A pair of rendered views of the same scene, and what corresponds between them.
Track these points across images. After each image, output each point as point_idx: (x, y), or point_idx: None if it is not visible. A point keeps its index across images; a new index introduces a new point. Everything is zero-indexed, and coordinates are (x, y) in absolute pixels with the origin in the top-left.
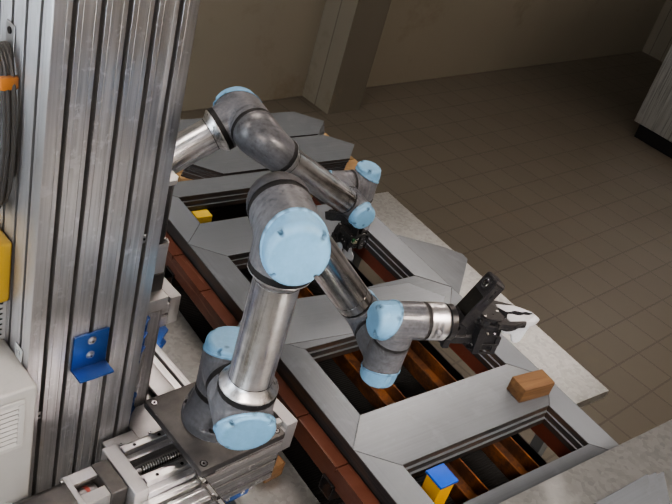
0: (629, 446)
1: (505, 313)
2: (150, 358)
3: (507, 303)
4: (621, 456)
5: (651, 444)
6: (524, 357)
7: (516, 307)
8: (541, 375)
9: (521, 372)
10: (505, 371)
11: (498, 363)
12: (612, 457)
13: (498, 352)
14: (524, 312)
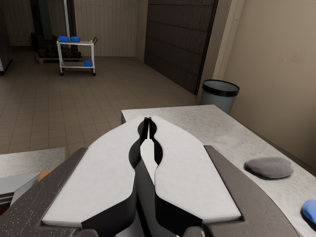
0: (145, 155)
1: (132, 201)
2: None
3: (66, 159)
4: (153, 164)
5: (145, 144)
6: (19, 176)
7: (105, 140)
8: (45, 174)
9: (29, 185)
10: (20, 196)
11: (8, 196)
12: (153, 169)
13: (0, 191)
14: (138, 131)
